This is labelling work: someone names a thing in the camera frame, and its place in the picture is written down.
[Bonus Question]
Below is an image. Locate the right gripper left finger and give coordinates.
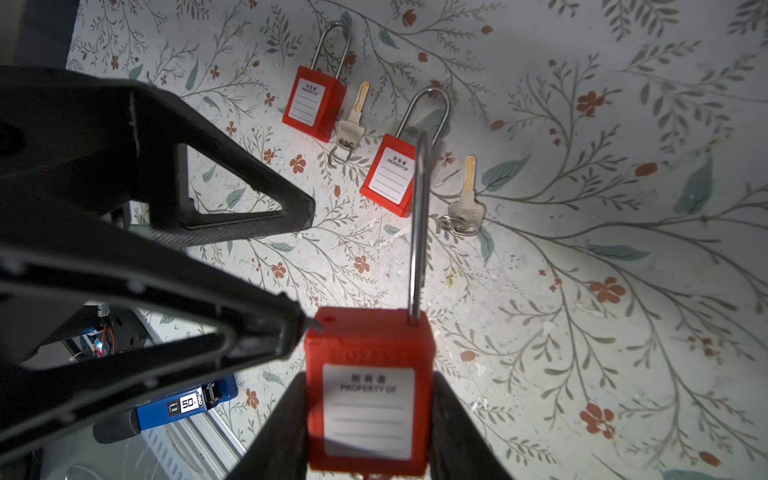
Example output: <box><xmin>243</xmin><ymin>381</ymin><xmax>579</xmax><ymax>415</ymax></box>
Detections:
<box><xmin>226</xmin><ymin>373</ymin><xmax>308</xmax><ymax>480</ymax></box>

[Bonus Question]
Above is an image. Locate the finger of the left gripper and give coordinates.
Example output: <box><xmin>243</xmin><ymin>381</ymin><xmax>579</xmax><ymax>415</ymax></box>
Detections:
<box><xmin>1</xmin><ymin>239</ymin><xmax>309</xmax><ymax>460</ymax></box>
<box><xmin>1</xmin><ymin>66</ymin><xmax>315</xmax><ymax>249</ymax></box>

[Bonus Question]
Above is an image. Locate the blue black utility knife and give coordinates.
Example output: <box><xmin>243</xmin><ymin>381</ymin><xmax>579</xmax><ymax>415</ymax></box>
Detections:
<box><xmin>92</xmin><ymin>375</ymin><xmax>238</xmax><ymax>444</ymax></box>

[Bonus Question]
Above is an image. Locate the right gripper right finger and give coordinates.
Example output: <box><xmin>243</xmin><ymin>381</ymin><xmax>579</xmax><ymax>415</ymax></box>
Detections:
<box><xmin>428</xmin><ymin>372</ymin><xmax>512</xmax><ymax>480</ymax></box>

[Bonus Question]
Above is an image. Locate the red padlock with keys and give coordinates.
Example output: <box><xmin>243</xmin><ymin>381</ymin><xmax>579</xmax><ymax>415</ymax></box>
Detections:
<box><xmin>360</xmin><ymin>86</ymin><xmax>451</xmax><ymax>218</ymax></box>

